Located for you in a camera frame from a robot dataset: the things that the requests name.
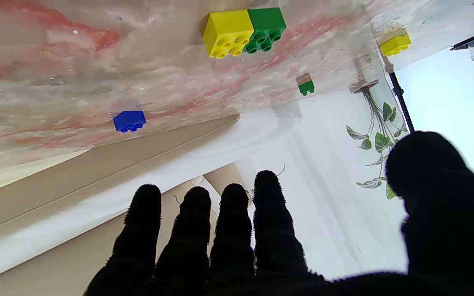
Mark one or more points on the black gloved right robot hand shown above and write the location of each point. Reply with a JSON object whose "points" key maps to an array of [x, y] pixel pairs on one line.
{"points": [[447, 226]]}

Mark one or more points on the green toy brick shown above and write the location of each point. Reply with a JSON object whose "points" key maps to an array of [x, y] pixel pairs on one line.
{"points": [[305, 87], [266, 28]]}

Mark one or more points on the yellow toy brick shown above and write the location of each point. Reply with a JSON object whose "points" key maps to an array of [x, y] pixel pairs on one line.
{"points": [[395, 44], [226, 33]]}

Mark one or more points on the blue toy brick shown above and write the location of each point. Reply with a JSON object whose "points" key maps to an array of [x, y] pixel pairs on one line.
{"points": [[129, 121]]}

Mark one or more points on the thin black stand pole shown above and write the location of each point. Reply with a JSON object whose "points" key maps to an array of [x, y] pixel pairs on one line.
{"points": [[401, 102]]}

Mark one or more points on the large-leaf green potted plant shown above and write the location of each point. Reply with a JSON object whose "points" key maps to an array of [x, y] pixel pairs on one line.
{"points": [[381, 142]]}

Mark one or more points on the beige plant pot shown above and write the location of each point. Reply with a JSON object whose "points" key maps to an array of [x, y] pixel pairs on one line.
{"points": [[362, 86]]}

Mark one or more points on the beige sofa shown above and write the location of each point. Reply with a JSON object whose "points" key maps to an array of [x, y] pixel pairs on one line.
{"points": [[76, 176]]}

